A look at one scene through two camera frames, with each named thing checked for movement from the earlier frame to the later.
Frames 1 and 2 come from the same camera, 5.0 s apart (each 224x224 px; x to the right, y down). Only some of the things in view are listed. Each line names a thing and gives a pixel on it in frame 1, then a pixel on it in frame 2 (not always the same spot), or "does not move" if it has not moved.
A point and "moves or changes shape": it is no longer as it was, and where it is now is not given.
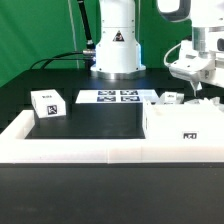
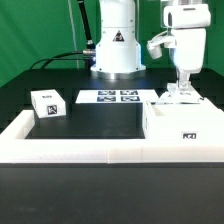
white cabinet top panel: x=204 y=103 moves or changes shape
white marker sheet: x=113 y=96 does not move
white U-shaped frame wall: x=15 y=148 does not move
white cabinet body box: x=196 y=120 does not move
